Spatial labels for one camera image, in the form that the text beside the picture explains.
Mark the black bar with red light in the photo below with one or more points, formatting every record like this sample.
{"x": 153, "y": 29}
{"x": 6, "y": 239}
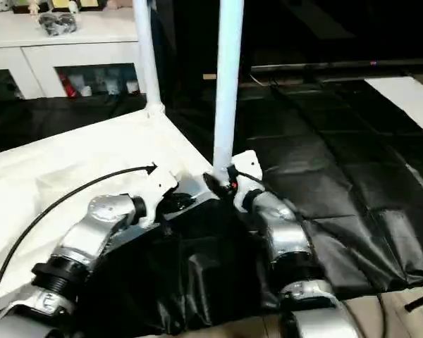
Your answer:
{"x": 338, "y": 65}

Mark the flat white board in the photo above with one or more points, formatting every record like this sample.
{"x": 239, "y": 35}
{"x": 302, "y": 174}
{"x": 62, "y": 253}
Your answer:
{"x": 409, "y": 102}

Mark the white patterned jar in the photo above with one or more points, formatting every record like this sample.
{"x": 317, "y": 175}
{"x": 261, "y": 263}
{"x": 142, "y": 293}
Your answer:
{"x": 111, "y": 86}

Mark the black tripod leg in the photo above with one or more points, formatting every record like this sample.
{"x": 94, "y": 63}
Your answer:
{"x": 421, "y": 302}

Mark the small white cup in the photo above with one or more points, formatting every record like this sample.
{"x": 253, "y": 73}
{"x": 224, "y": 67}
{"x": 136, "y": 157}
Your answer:
{"x": 132, "y": 86}
{"x": 86, "y": 91}

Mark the dark object on cabinet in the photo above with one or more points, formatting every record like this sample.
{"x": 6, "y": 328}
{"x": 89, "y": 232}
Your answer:
{"x": 58, "y": 24}

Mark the small tan label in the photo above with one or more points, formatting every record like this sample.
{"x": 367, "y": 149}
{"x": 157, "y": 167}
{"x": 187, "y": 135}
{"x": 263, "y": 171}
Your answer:
{"x": 208, "y": 76}

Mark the red bottle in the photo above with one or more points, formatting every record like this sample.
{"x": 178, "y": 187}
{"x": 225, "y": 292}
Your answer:
{"x": 68, "y": 88}

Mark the small white figurine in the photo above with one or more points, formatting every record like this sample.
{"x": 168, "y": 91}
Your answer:
{"x": 34, "y": 6}
{"x": 73, "y": 6}

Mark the black mat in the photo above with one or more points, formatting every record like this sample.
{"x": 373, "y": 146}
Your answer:
{"x": 338, "y": 193}

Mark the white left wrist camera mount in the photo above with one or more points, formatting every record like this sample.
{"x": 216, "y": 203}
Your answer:
{"x": 158, "y": 186}

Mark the white plastic table top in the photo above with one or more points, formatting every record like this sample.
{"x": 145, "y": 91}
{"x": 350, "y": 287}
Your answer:
{"x": 74, "y": 158}

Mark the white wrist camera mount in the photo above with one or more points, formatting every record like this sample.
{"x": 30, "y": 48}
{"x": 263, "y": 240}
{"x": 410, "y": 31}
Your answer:
{"x": 245, "y": 165}
{"x": 158, "y": 186}

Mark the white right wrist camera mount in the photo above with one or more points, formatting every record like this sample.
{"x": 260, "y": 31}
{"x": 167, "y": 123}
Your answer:
{"x": 245, "y": 165}

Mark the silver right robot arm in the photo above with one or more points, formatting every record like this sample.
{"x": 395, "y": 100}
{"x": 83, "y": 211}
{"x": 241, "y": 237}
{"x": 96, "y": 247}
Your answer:
{"x": 285, "y": 232}

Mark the white cabinet with glass doors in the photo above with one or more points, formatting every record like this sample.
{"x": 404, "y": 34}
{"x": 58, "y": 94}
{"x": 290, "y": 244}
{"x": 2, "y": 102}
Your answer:
{"x": 74, "y": 53}

